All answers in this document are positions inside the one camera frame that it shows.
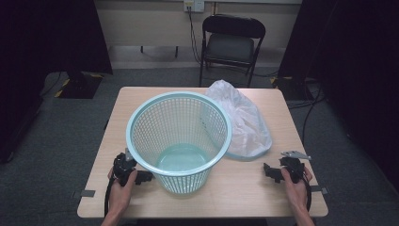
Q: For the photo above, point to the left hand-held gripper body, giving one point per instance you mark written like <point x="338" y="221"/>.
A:
<point x="120" y="166"/>

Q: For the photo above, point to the black stand base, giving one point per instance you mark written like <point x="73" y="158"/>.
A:
<point x="82" y="86"/>
<point x="293" y="89"/>

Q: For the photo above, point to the white plastic bag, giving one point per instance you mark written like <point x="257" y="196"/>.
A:
<point x="247" y="125"/>

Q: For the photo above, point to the grey table bracket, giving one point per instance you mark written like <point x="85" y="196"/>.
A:
<point x="320" y="189"/>
<point x="84" y="193"/>

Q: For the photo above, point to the light blue plastic mesh basket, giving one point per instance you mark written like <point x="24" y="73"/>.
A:
<point x="182" y="158"/>

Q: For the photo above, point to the black curtain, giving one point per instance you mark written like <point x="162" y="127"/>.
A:
<point x="354" y="62"/>
<point x="40" y="47"/>

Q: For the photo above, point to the white wall outlet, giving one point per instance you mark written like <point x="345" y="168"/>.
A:
<point x="194" y="5"/>

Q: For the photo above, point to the person's left hand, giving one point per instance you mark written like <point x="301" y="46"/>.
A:
<point x="119" y="196"/>

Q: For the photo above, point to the black folding chair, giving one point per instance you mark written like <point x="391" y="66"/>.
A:
<point x="230" y="47"/>

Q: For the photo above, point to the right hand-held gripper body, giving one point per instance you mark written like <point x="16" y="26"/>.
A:
<point x="293" y="166"/>

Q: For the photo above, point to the person's right hand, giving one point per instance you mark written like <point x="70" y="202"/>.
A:
<point x="296" y="194"/>

